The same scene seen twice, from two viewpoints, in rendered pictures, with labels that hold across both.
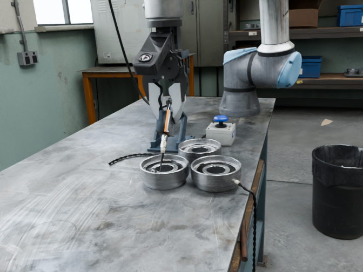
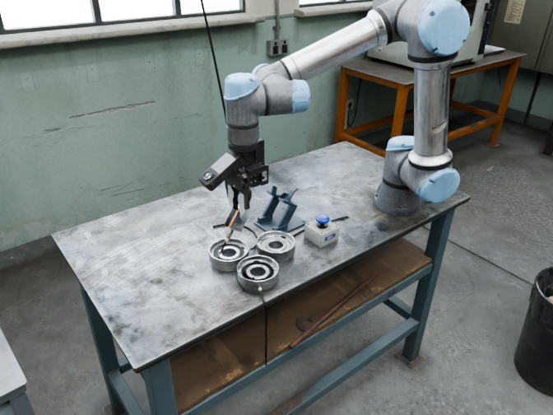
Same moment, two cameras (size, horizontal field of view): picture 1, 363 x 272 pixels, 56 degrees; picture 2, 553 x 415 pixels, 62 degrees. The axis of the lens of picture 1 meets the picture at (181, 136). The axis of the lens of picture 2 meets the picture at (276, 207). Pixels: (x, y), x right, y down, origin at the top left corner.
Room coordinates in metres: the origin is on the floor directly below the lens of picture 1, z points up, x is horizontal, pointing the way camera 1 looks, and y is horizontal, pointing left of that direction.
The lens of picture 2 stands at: (-0.08, -0.59, 1.55)
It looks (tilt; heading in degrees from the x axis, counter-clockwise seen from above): 31 degrees down; 33
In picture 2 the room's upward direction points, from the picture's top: 1 degrees clockwise
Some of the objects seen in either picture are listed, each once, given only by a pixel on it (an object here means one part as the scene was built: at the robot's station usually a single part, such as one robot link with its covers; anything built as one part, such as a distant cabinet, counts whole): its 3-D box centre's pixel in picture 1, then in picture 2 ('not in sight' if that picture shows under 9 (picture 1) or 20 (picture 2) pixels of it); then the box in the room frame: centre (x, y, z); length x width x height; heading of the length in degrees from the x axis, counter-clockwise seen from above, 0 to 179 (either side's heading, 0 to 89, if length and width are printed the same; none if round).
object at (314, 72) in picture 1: (297, 67); not in sight; (4.10, -1.44, 0.56); 0.52 x 0.38 x 0.22; 68
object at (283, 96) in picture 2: not in sight; (281, 95); (0.81, -0.03, 1.23); 0.11 x 0.11 x 0.08; 50
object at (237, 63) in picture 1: (241, 67); (406, 158); (1.22, -0.23, 0.97); 0.13 x 0.12 x 0.14; 50
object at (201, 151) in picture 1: (199, 153); (276, 247); (0.77, -0.04, 0.82); 0.10 x 0.10 x 0.04
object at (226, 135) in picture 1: (221, 132); (322, 230); (0.91, -0.11, 0.82); 0.08 x 0.07 x 0.05; 161
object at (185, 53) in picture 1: (167, 50); (245, 163); (0.73, 0.02, 1.07); 0.09 x 0.08 x 0.12; 162
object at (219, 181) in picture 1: (215, 173); (257, 274); (0.65, -0.07, 0.82); 0.10 x 0.10 x 0.04
